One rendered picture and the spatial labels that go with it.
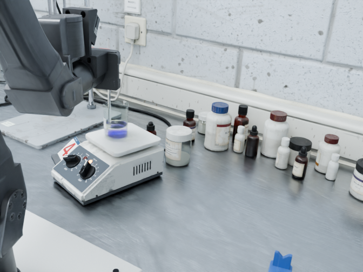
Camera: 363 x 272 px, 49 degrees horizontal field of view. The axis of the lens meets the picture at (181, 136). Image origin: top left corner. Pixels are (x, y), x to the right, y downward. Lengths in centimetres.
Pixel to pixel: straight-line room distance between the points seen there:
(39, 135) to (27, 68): 56
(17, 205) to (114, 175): 34
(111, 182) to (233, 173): 28
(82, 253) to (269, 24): 74
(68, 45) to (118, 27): 77
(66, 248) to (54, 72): 24
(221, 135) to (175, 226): 33
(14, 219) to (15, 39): 20
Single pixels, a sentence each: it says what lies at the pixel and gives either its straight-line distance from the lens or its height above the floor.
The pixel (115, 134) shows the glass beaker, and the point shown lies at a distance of 81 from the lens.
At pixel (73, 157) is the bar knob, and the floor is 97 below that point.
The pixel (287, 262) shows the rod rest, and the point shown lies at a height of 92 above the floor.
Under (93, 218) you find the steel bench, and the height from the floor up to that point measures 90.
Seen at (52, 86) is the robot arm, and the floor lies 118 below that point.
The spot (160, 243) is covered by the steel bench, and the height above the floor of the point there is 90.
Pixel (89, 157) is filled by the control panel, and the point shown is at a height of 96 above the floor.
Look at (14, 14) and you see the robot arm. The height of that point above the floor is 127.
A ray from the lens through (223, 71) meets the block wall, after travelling 114.
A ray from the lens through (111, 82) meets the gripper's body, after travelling 71.
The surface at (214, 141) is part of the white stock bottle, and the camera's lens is 99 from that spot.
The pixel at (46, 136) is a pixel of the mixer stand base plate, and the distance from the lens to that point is 105.
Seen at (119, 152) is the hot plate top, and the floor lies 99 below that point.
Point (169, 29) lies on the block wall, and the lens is 123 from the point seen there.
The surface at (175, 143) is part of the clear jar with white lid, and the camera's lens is 88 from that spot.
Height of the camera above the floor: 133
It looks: 24 degrees down
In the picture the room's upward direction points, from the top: 3 degrees clockwise
